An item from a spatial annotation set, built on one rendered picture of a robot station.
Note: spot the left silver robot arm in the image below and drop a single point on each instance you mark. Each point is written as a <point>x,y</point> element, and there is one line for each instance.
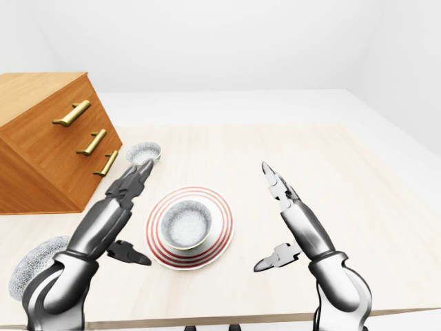
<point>65,289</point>

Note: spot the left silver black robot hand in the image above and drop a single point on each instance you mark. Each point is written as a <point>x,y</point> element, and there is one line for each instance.
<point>100,224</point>

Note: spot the large patterned black bowl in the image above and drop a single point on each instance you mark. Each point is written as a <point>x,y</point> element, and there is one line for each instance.
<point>31,265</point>

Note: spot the small patterned black bowl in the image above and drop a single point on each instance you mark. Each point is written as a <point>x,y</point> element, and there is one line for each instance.
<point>139,153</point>

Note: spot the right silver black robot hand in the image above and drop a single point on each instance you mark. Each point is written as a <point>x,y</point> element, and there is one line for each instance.
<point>306,227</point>

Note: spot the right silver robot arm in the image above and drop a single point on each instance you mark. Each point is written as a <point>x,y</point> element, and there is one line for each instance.
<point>341,293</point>

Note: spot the small dark shape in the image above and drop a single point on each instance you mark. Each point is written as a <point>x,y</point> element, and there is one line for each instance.
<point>190,328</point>
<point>234,327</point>

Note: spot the wooden cabinet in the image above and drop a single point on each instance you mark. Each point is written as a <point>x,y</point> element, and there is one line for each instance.
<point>31,103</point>

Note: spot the wooden cabinet drawer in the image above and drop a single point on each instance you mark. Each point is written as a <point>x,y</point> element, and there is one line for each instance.
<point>91,186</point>
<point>41,117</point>
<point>69,158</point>

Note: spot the plate with red rings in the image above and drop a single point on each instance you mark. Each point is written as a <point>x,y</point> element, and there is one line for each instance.
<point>222,213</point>

